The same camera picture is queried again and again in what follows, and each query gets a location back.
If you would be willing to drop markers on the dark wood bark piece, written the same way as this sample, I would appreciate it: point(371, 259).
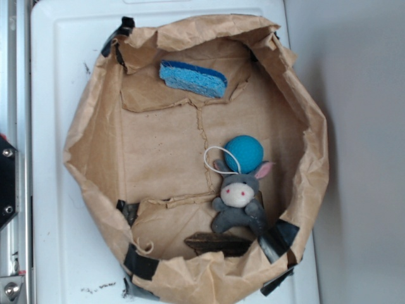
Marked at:
point(229, 245)

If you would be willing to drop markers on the black mounting bracket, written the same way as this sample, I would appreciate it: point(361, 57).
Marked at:
point(9, 182)

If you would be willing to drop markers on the blue sponge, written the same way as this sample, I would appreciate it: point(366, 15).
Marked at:
point(192, 78)

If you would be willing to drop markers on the aluminium frame rail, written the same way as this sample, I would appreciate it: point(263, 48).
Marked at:
point(16, 238)

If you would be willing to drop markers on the blue ball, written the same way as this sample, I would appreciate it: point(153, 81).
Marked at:
point(247, 151)

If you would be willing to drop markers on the brown paper bag bin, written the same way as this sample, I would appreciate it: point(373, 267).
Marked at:
point(137, 149)

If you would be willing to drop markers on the grey plush donkey toy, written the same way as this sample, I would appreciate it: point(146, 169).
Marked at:
point(237, 205)

